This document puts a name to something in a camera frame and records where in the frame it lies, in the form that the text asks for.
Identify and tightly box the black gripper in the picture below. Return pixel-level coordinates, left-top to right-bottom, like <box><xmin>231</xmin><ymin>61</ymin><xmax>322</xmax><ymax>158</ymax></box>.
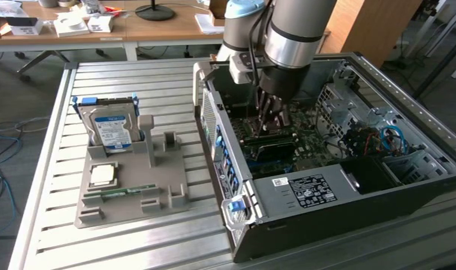
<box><xmin>256</xmin><ymin>65</ymin><xmax>311</xmax><ymax>101</ymax></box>

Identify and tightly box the metal CPU socket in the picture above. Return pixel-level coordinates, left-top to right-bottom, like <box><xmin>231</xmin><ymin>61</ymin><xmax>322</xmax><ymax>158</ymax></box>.
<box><xmin>247</xmin><ymin>117</ymin><xmax>260</xmax><ymax>137</ymax></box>

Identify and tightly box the green motherboard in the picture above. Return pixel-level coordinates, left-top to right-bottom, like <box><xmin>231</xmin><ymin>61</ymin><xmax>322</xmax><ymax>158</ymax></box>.
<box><xmin>228</xmin><ymin>102</ymin><xmax>348</xmax><ymax>179</ymax></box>

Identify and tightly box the white paper stack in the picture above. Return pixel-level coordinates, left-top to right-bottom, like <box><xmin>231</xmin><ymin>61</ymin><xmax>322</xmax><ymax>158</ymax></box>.
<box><xmin>195</xmin><ymin>13</ymin><xmax>225</xmax><ymax>35</ymax></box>

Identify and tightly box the blue expansion slot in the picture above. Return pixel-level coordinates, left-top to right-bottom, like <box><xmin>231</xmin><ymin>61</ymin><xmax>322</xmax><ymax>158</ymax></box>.
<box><xmin>248</xmin><ymin>159</ymin><xmax>288</xmax><ymax>168</ymax></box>

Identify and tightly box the wooden cabinet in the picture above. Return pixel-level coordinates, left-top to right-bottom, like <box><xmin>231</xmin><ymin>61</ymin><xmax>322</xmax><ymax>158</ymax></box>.
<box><xmin>319</xmin><ymin>0</ymin><xmax>423</xmax><ymax>69</ymax></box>

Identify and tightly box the wooden desk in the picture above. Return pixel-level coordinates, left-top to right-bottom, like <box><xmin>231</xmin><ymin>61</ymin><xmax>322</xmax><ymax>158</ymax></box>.
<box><xmin>0</xmin><ymin>0</ymin><xmax>331</xmax><ymax>62</ymax></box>

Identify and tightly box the grey power supply unit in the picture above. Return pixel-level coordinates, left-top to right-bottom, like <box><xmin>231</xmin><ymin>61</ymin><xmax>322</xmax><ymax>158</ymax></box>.
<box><xmin>245</xmin><ymin>164</ymin><xmax>363</xmax><ymax>224</ymax></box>

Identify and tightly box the black round lamp base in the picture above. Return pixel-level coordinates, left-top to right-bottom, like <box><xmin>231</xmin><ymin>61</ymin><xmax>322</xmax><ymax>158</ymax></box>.
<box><xmin>134</xmin><ymin>0</ymin><xmax>174</xmax><ymax>21</ymax></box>

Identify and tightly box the blue case latch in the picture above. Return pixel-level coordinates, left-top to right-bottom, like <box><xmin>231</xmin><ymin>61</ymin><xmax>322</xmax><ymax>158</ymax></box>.
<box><xmin>228</xmin><ymin>198</ymin><xmax>247</xmax><ymax>212</ymax></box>

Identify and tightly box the metal disk bay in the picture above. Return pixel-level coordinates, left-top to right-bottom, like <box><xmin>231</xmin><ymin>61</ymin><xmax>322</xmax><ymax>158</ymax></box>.
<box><xmin>380</xmin><ymin>150</ymin><xmax>453</xmax><ymax>187</ymax></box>

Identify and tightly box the small white labelled box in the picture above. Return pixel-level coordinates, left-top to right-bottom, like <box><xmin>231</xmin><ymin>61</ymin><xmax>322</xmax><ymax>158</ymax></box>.
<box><xmin>86</xmin><ymin>15</ymin><xmax>114</xmax><ymax>34</ymax></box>

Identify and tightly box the black open PC case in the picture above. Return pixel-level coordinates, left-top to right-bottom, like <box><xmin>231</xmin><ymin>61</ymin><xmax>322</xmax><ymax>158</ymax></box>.
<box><xmin>192</xmin><ymin>52</ymin><xmax>456</xmax><ymax>264</ymax></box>

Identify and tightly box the silver CPU chip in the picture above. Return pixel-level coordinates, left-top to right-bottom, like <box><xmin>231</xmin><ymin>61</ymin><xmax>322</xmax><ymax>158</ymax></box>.
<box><xmin>89</xmin><ymin>164</ymin><xmax>116</xmax><ymax>186</ymax></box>

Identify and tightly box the grey plastic parts rack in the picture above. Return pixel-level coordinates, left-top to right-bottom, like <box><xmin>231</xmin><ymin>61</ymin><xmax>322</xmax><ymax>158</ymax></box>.
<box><xmin>72</xmin><ymin>114</ymin><xmax>192</xmax><ymax>230</ymax></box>

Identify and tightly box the green RAM stick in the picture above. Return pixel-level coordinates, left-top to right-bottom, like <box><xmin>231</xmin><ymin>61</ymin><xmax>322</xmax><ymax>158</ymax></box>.
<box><xmin>82</xmin><ymin>184</ymin><xmax>157</xmax><ymax>198</ymax></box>

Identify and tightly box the white box with tape roll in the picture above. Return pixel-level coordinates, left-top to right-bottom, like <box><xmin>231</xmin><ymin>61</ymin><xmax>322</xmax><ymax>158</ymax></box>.
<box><xmin>53</xmin><ymin>12</ymin><xmax>90</xmax><ymax>38</ymax></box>

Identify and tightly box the black and white box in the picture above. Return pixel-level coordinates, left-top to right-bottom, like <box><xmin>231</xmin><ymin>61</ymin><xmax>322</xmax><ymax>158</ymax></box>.
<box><xmin>5</xmin><ymin>17</ymin><xmax>45</xmax><ymax>37</ymax></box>

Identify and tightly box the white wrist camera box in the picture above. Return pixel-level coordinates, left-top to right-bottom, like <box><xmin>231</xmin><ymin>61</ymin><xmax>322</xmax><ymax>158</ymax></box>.
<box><xmin>227</xmin><ymin>51</ymin><xmax>264</xmax><ymax>84</ymax></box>

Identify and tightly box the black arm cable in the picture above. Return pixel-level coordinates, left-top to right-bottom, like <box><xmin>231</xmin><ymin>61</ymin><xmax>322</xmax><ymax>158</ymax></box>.
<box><xmin>248</xmin><ymin>0</ymin><xmax>276</xmax><ymax>87</ymax></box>

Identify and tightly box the multicoloured drive wire bundle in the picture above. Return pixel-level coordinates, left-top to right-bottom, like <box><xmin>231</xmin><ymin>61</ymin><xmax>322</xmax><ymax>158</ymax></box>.
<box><xmin>342</xmin><ymin>126</ymin><xmax>386</xmax><ymax>159</ymax></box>

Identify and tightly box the blue data wire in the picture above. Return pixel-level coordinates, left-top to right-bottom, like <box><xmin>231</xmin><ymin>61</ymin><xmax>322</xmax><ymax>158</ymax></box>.
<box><xmin>379</xmin><ymin>125</ymin><xmax>408</xmax><ymax>155</ymax></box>

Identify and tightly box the hard disk with blue bracket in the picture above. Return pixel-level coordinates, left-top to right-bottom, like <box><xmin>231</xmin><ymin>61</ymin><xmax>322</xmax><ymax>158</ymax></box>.
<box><xmin>69</xmin><ymin>94</ymin><xmax>141</xmax><ymax>155</ymax></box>

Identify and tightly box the white floor cable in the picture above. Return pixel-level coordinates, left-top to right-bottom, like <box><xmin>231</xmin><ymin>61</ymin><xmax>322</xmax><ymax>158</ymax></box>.
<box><xmin>0</xmin><ymin>116</ymin><xmax>50</xmax><ymax>133</ymax></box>

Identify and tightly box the blue floor cable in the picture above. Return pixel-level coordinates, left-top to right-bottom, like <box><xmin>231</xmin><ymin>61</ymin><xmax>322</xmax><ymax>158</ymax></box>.
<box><xmin>0</xmin><ymin>123</ymin><xmax>23</xmax><ymax>240</ymax></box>

